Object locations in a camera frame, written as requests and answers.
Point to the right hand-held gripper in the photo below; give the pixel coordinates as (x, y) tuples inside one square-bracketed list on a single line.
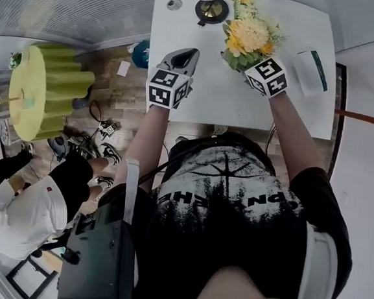
[(267, 75)]

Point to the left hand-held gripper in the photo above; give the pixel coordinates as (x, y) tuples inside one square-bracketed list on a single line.
[(161, 88)]

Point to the yellow flowers bouquet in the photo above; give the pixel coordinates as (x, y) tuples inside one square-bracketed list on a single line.
[(250, 35)]

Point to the person's left forearm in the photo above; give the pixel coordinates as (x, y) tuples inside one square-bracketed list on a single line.
[(149, 135)]

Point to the person's right forearm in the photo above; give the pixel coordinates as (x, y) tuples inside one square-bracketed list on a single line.
[(289, 135)]

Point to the teal bag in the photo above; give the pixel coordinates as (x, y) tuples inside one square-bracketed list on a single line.
[(140, 54)]

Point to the white paper sheet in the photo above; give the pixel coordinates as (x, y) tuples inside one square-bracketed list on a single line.
[(123, 68)]

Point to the white and green tissue box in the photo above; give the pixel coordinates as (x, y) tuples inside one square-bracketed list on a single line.
[(310, 73)]

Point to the white table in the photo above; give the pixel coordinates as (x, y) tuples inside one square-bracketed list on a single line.
[(227, 100)]

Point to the small grey round cap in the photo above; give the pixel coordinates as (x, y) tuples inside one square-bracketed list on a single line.
[(173, 4)]

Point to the black round dish gold centre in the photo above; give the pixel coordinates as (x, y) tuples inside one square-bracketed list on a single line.
[(211, 9)]

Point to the orange pole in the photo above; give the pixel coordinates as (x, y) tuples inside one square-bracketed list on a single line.
[(368, 120)]

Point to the round table yellow-green cloth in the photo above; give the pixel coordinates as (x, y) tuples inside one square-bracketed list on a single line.
[(45, 91)]

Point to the small potted plant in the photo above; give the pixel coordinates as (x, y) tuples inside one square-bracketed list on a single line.
[(15, 59)]

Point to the person's black printed t-shirt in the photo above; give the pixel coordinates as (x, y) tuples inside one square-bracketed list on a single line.
[(232, 221)]

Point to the black backpack box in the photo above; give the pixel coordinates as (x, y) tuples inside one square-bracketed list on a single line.
[(100, 252)]

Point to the black metal frame stool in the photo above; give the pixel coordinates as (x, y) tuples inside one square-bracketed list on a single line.
[(31, 276)]

